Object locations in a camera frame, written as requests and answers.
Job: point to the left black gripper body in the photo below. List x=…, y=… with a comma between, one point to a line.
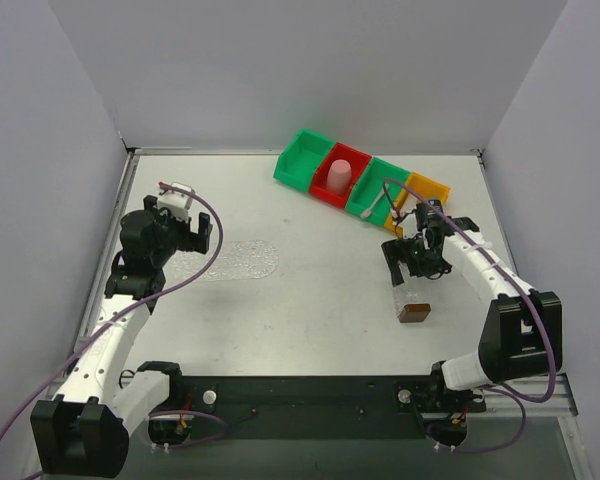
x=181, y=231

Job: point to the clear textured acrylic tray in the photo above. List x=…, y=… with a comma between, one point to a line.
x=239, y=260

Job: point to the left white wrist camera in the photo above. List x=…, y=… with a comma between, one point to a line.
x=176, y=199

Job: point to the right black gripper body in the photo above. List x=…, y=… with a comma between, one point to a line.
x=410, y=251

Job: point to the red bin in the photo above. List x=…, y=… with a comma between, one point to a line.
x=358, y=161

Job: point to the far green bin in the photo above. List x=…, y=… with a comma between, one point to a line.
x=298, y=163

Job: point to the green bin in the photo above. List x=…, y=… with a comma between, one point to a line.
x=368, y=193
x=298, y=163

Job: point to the pink cup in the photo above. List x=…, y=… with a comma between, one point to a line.
x=339, y=177

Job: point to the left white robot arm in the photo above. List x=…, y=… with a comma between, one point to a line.
x=85, y=429

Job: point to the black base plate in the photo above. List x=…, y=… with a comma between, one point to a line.
x=309, y=408

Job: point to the clear rack with brown ends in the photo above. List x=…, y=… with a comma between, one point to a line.
x=411, y=302

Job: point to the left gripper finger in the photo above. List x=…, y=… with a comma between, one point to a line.
x=150, y=202
x=200, y=239

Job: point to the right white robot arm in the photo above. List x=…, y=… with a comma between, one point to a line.
x=520, y=348

